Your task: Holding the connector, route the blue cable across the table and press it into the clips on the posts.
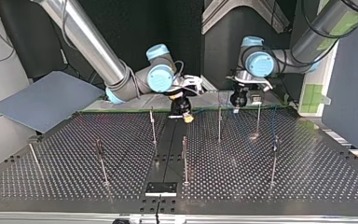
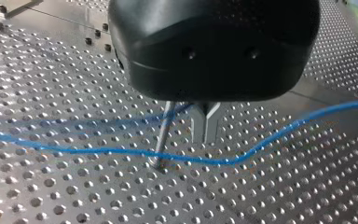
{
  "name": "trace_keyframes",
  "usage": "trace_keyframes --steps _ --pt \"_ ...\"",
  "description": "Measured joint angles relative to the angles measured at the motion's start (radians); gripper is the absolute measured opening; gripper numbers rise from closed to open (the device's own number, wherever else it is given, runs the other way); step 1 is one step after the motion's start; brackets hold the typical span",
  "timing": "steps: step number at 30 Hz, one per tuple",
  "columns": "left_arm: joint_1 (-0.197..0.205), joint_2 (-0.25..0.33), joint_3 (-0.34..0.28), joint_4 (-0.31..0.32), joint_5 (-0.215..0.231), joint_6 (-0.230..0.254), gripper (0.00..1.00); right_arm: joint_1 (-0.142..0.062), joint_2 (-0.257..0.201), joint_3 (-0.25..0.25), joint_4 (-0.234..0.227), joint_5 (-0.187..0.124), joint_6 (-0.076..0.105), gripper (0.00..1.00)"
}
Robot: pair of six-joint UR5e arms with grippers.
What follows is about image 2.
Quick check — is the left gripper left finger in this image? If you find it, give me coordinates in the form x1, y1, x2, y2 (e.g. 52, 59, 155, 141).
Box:
189, 102, 206, 145

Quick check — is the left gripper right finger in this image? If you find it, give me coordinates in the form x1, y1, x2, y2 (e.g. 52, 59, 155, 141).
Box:
203, 101, 222, 145

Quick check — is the blue cable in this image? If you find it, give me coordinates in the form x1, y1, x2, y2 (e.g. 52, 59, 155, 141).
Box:
0, 99, 358, 166

